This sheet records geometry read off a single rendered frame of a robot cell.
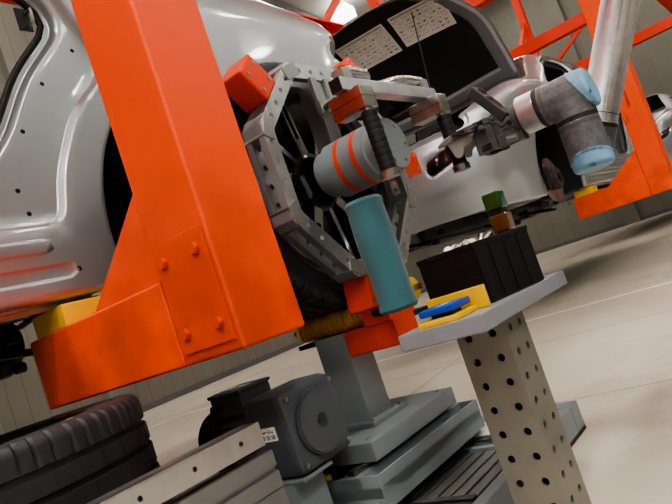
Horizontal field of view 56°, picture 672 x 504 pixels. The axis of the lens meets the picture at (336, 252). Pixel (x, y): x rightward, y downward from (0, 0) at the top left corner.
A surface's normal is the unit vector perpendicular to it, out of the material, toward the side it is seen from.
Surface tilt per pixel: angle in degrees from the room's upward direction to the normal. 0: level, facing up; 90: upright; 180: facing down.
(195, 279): 90
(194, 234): 90
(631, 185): 90
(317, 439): 90
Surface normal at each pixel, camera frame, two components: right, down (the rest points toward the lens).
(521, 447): -0.59, 0.14
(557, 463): 0.74, -0.30
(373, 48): -0.11, 0.83
